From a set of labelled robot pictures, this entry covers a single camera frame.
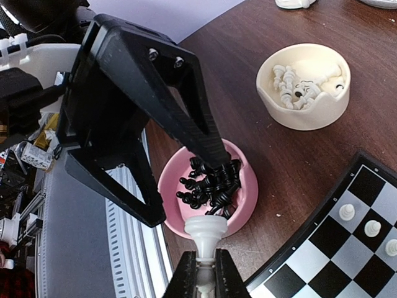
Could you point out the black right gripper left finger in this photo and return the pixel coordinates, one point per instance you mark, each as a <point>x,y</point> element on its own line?
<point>183,283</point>

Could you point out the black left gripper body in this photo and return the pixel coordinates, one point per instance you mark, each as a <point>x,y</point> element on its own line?
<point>101,110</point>

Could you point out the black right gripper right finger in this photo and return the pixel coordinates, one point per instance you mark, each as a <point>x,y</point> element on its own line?
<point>229,283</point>

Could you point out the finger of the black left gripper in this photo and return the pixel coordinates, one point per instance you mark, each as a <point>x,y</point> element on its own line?
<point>82,166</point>
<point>167,83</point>

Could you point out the white chess piece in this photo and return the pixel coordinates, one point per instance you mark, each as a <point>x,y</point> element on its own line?
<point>206,231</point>

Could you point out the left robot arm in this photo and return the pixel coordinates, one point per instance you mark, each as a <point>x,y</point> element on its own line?
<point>42,44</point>

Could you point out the black chess pieces pile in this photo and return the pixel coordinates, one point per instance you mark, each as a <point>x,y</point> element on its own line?
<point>214,187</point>

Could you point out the white chess pieces pile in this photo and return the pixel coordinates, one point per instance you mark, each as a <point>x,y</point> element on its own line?
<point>299,94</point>

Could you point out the pink bowl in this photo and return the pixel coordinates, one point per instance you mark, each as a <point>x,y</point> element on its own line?
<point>243,201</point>

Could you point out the black and white chessboard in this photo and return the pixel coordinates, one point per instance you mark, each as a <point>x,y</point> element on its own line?
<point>329,257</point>

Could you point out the cream bowl with spout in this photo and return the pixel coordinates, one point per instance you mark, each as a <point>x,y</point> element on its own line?
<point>310,61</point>

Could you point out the white scalloped bowl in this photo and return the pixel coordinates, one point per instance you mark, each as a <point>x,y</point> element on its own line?
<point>294,4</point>

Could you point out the small cream bowl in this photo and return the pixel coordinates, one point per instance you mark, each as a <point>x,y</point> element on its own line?
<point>383,4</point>

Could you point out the aluminium front rail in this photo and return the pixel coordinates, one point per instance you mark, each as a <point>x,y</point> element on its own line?
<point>90,247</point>

